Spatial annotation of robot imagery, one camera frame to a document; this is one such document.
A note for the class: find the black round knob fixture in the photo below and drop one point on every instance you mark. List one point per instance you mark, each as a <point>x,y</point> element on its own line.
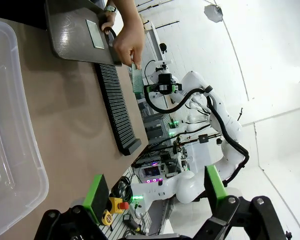
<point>163,47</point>

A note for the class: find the clear plastic storage box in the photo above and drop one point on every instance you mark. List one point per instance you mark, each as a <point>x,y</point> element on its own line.
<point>15,125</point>

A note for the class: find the person left hand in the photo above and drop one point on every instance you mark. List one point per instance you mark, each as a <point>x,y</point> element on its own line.
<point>106,21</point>

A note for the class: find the grey studio umbrella light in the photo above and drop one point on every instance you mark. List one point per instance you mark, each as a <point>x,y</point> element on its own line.
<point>213,13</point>

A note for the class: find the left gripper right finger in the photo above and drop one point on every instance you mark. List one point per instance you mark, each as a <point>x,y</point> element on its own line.
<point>216,190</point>

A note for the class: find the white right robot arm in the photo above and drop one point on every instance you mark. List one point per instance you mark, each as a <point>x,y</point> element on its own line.
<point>225,117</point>

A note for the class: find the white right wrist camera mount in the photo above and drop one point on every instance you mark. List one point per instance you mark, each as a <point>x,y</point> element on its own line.
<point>162,66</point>

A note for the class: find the person right forearm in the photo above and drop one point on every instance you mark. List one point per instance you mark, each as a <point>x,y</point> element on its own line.
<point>126,11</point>

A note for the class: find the yellow tape measure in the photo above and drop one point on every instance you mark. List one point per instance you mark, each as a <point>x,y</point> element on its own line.
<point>106,218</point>

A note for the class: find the black yellow screwdriver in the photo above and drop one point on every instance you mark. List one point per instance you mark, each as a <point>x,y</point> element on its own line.
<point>131,222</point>

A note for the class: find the grey equipment shelf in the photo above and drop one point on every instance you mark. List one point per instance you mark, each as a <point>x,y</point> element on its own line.
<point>156,128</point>

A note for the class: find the person right hand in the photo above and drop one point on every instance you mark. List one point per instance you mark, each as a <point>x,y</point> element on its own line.
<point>128,45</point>

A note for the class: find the black square sensor block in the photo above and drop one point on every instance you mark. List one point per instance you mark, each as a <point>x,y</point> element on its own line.
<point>203,138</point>

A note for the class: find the dark brown serving tray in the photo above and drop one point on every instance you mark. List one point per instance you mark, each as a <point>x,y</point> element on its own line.
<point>70,37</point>

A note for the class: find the yellow emergency stop button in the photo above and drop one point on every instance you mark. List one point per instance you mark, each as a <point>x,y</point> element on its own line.
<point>118,205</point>

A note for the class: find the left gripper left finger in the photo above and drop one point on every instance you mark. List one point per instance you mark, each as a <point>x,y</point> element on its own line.
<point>96,197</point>

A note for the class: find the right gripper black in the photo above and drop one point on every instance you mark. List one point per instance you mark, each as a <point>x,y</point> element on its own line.
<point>164,83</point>

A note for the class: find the green PCB board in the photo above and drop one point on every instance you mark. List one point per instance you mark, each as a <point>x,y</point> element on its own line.
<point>137,80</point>
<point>95,33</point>

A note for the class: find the white smartwatch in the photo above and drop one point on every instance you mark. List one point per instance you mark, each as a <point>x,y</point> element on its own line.
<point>111,9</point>

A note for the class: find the computer with purple lights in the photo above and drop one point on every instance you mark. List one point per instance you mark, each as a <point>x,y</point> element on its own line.
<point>151,172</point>

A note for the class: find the black slotted PCB rack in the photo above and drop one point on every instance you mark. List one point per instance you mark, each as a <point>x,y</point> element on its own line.
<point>115,107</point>

